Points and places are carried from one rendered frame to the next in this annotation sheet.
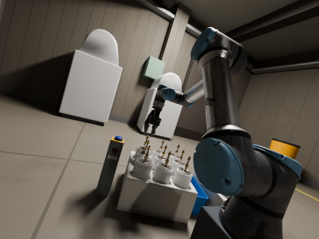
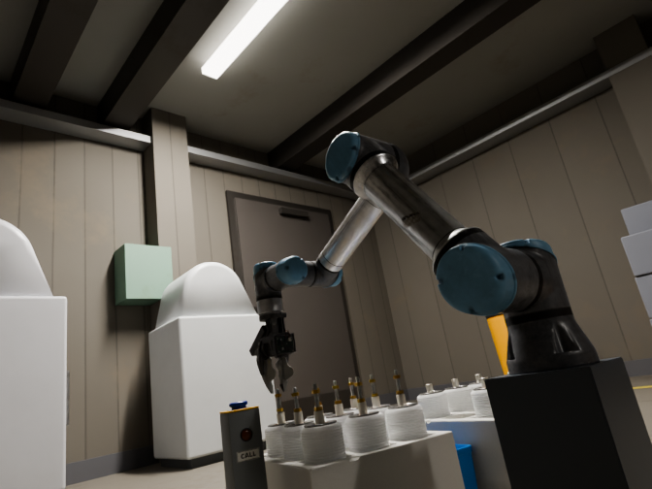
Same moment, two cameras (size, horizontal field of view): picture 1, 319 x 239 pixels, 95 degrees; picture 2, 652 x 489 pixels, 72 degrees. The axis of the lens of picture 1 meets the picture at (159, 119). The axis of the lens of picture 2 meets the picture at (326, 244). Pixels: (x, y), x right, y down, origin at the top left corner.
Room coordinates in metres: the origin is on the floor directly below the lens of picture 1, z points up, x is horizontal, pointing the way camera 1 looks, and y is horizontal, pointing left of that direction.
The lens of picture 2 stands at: (-0.28, 0.33, 0.34)
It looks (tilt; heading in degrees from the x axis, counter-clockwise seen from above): 17 degrees up; 339
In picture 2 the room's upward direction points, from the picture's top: 9 degrees counter-clockwise
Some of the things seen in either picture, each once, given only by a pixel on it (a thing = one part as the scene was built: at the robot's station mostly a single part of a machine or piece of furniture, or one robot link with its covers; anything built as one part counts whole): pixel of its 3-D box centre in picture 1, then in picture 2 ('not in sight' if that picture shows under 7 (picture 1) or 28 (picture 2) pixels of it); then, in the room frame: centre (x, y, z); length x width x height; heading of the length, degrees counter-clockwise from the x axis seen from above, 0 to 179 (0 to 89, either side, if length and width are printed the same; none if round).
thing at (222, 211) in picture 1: (252, 213); (544, 340); (0.39, -0.32, 0.35); 0.15 x 0.15 x 0.10
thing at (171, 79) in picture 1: (162, 105); (210, 358); (2.91, 0.04, 0.61); 0.66 x 0.56 x 1.23; 114
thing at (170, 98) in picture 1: (169, 94); (291, 273); (0.91, -0.01, 0.64); 0.11 x 0.11 x 0.08; 20
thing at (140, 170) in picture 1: (140, 176); (326, 468); (0.77, 0.01, 0.16); 0.10 x 0.10 x 0.18
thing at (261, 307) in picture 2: (158, 105); (271, 308); (1.00, 0.03, 0.57); 0.08 x 0.08 x 0.05
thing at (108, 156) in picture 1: (110, 166); (246, 488); (0.79, 0.18, 0.16); 0.07 x 0.07 x 0.31; 9
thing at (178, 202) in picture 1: (154, 181); (350, 482); (0.91, -0.09, 0.09); 0.39 x 0.39 x 0.18; 9
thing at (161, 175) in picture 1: (160, 180); (371, 455); (0.79, -0.11, 0.16); 0.10 x 0.10 x 0.18
